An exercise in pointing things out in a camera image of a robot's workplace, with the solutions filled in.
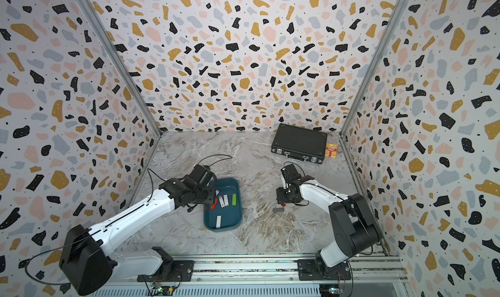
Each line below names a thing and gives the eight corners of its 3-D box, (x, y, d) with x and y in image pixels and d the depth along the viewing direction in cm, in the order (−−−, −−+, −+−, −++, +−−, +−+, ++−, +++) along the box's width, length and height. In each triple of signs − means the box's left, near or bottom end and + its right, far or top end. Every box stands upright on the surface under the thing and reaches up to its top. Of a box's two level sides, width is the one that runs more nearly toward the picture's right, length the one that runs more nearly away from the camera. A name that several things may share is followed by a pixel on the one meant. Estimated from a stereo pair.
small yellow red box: (323, 155, 114) (325, 150, 111) (325, 146, 119) (327, 141, 115) (334, 159, 113) (337, 154, 109) (336, 149, 118) (338, 144, 114)
